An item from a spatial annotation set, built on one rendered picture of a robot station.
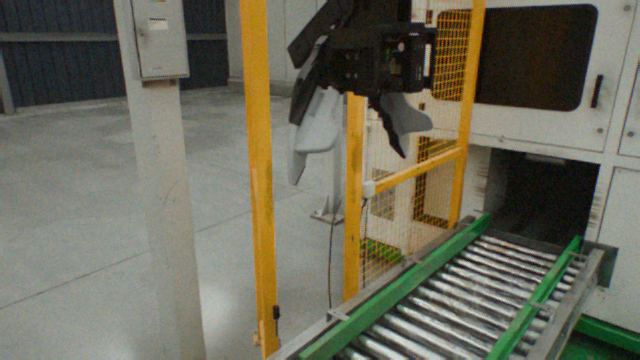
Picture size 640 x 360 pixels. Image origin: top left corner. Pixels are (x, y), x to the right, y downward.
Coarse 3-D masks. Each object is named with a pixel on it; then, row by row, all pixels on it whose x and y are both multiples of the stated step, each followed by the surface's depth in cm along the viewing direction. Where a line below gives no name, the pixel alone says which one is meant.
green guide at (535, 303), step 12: (576, 240) 221; (564, 252) 209; (576, 252) 224; (564, 264) 206; (552, 276) 188; (540, 288) 179; (552, 288) 192; (528, 300) 171; (540, 300) 180; (528, 312) 164; (552, 312) 163; (516, 324) 157; (528, 324) 169; (552, 324) 164; (504, 336) 151; (516, 336) 160; (492, 348) 145; (504, 348) 146
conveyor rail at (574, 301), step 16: (592, 256) 215; (592, 272) 201; (576, 288) 188; (592, 288) 217; (560, 304) 177; (576, 304) 184; (560, 320) 167; (576, 320) 194; (544, 336) 158; (560, 336) 168; (544, 352) 150; (560, 352) 175
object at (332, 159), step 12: (336, 120) 378; (336, 144) 385; (324, 156) 394; (336, 156) 389; (324, 168) 397; (336, 168) 393; (324, 180) 401; (336, 180) 397; (324, 192) 405; (336, 192) 401; (336, 204) 405
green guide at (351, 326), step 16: (464, 224) 238; (480, 224) 243; (448, 240) 220; (464, 240) 229; (432, 256) 204; (448, 256) 217; (416, 272) 192; (432, 272) 206; (400, 288) 183; (368, 304) 168; (384, 304) 175; (352, 320) 159; (368, 320) 168; (336, 336) 152; (352, 336) 161; (304, 352) 143; (320, 352) 147; (336, 352) 155
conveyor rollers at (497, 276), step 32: (480, 256) 223; (512, 256) 228; (544, 256) 226; (416, 288) 196; (448, 288) 196; (480, 288) 196; (512, 288) 196; (384, 320) 176; (416, 320) 177; (448, 320) 177; (480, 320) 178; (512, 320) 179; (544, 320) 179; (352, 352) 156; (384, 352) 157; (416, 352) 158; (448, 352) 159; (480, 352) 161
